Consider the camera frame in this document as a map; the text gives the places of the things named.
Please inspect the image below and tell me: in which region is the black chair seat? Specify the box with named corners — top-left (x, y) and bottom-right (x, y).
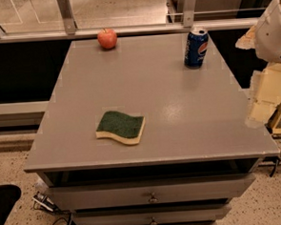
top-left (0, 184), bottom-right (21, 225)

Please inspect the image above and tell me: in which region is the top metal drawer knob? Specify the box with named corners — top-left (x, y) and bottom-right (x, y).
top-left (149, 193), bottom-right (158, 204)

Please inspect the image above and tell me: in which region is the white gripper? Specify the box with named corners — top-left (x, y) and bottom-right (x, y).
top-left (234, 25), bottom-right (281, 129)

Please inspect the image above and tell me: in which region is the metal drawer knob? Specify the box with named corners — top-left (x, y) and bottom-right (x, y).
top-left (149, 193), bottom-right (158, 204)
top-left (150, 217), bottom-right (158, 225)

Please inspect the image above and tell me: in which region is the metal railing frame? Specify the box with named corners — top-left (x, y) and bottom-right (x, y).
top-left (0, 0), bottom-right (271, 43)

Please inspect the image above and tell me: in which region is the red apple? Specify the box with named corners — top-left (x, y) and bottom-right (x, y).
top-left (97, 29), bottom-right (117, 50)

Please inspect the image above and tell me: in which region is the blue pepsi can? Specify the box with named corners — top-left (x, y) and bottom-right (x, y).
top-left (184, 27), bottom-right (209, 69)

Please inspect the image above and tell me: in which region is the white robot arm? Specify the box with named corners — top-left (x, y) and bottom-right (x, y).
top-left (234, 0), bottom-right (281, 129)

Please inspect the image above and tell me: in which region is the top grey drawer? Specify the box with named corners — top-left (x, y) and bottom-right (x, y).
top-left (46, 174), bottom-right (255, 211)

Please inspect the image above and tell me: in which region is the green and yellow sponge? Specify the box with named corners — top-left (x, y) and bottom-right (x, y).
top-left (96, 111), bottom-right (145, 146)

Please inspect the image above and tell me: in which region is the grey drawer cabinet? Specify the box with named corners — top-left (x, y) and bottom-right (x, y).
top-left (26, 33), bottom-right (279, 225)

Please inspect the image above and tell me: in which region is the black power strip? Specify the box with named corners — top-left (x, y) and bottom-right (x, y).
top-left (33, 193), bottom-right (56, 212)

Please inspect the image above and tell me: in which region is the grey drawer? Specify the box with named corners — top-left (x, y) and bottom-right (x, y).
top-left (72, 204), bottom-right (231, 225)
top-left (46, 174), bottom-right (255, 211)

